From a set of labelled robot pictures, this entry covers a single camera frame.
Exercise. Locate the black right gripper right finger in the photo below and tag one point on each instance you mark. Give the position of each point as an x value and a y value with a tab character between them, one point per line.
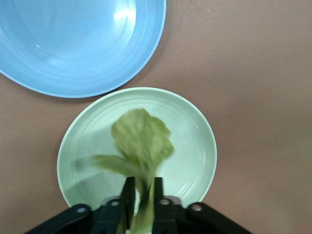
163	209

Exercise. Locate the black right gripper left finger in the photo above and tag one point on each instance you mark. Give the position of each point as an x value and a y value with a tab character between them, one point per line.
122	207

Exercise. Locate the green lettuce leaf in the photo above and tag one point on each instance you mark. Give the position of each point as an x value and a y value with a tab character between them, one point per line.
143	141

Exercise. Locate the light green round plate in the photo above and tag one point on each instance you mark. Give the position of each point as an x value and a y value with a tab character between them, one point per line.
190	151

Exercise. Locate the blue round plate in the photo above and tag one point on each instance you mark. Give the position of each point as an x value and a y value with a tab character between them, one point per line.
73	44

